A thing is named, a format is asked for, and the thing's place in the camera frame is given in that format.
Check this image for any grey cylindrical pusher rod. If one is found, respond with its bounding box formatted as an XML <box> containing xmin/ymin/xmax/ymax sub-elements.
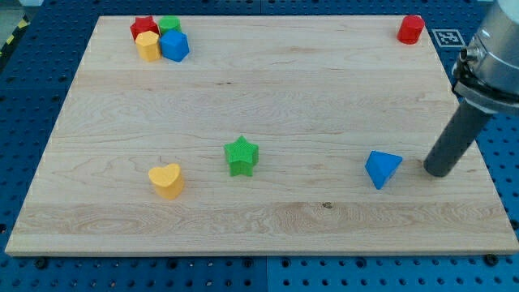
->
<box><xmin>423</xmin><ymin>101</ymin><xmax>492</xmax><ymax>177</ymax></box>

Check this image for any blue triangle block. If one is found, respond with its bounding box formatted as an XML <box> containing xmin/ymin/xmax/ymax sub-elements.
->
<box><xmin>365</xmin><ymin>150</ymin><xmax>403</xmax><ymax>190</ymax></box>

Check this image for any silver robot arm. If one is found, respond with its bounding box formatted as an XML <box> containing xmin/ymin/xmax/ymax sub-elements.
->
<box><xmin>423</xmin><ymin>0</ymin><xmax>518</xmax><ymax>177</ymax></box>

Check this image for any white fiducial marker tag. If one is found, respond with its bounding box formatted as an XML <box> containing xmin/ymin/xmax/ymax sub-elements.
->
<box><xmin>432</xmin><ymin>28</ymin><xmax>465</xmax><ymax>48</ymax></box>

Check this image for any red cylinder block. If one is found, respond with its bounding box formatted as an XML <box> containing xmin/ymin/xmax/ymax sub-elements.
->
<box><xmin>397</xmin><ymin>15</ymin><xmax>425</xmax><ymax>45</ymax></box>

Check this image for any wooden board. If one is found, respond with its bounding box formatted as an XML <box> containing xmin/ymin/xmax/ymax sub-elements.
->
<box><xmin>6</xmin><ymin>16</ymin><xmax>518</xmax><ymax>257</ymax></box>

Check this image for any green star block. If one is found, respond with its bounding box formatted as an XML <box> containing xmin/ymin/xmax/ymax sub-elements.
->
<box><xmin>224</xmin><ymin>135</ymin><xmax>259</xmax><ymax>177</ymax></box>

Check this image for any blue pentagon block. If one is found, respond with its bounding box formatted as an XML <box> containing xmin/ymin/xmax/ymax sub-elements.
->
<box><xmin>160</xmin><ymin>30</ymin><xmax>190</xmax><ymax>62</ymax></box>

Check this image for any yellow heart block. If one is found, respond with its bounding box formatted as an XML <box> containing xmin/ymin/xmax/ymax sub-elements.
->
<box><xmin>148</xmin><ymin>163</ymin><xmax>185</xmax><ymax>200</ymax></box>

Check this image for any green cylinder block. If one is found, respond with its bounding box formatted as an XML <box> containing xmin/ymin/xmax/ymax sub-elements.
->
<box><xmin>158</xmin><ymin>15</ymin><xmax>182</xmax><ymax>35</ymax></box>

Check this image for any yellow hexagon block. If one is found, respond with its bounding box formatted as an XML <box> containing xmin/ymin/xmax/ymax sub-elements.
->
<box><xmin>135</xmin><ymin>31</ymin><xmax>161</xmax><ymax>62</ymax></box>

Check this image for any red star block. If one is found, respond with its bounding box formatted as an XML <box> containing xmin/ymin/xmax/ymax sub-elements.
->
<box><xmin>130</xmin><ymin>16</ymin><xmax>160</xmax><ymax>41</ymax></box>

